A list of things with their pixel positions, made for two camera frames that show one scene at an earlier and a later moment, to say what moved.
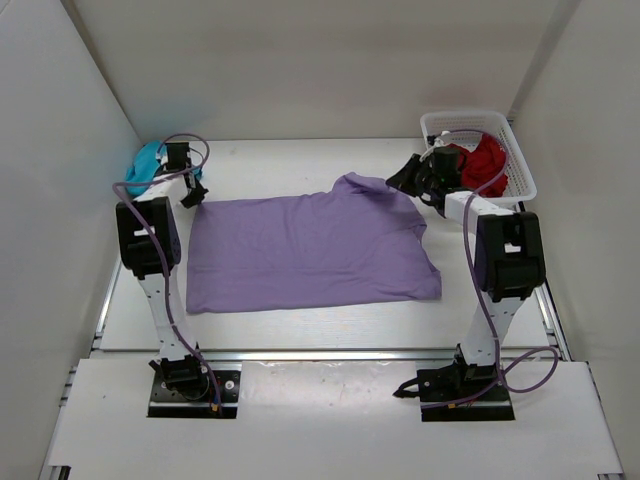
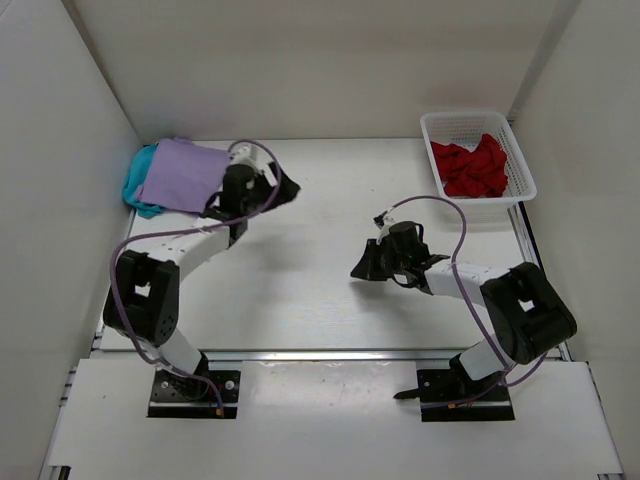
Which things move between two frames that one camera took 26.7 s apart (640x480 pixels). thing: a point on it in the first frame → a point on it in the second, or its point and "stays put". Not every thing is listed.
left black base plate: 165,404 stays put
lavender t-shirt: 359,241 → 184,175
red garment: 483,165 stays put
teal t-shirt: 144,167 stays put
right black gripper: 405,182 → 369,270
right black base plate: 446,383 stays put
